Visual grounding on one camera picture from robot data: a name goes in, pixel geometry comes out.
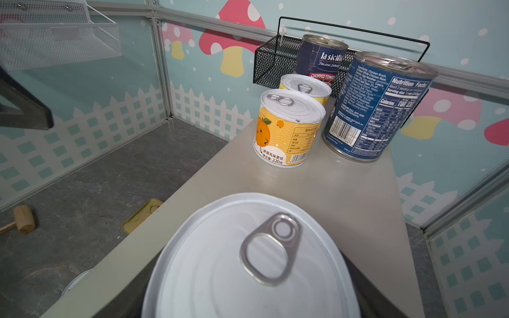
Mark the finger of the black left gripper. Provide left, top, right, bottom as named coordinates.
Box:
left=1, top=68, right=54, bottom=131

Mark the white wire mesh basket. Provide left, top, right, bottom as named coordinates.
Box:
left=1, top=0, right=123, bottom=72

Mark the wooden mallet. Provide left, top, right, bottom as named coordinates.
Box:
left=0, top=205, right=36, bottom=234

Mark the dark blue red label can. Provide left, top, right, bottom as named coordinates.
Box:
left=294, top=34, right=349, bottom=86

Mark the gold rectangular spam tin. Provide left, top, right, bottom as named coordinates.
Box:
left=122, top=198, right=163, bottom=234

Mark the black wire mesh basket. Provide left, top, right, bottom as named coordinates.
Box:
left=252, top=16, right=431, bottom=128

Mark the grey metal cabinet counter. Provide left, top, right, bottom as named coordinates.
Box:
left=39, top=97, right=426, bottom=318

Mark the blue label tin can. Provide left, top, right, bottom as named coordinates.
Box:
left=322, top=52, right=439, bottom=162

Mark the green can white lid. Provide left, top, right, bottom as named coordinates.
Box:
left=141, top=193, right=361, bottom=317

